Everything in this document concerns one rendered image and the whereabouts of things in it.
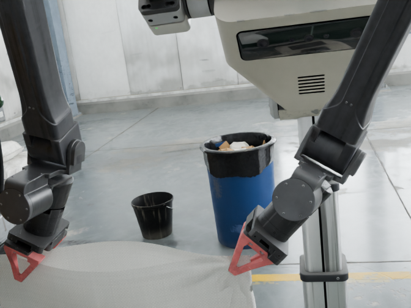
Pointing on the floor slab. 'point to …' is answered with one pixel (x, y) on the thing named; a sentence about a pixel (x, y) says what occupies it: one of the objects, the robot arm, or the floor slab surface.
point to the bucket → (154, 214)
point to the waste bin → (238, 180)
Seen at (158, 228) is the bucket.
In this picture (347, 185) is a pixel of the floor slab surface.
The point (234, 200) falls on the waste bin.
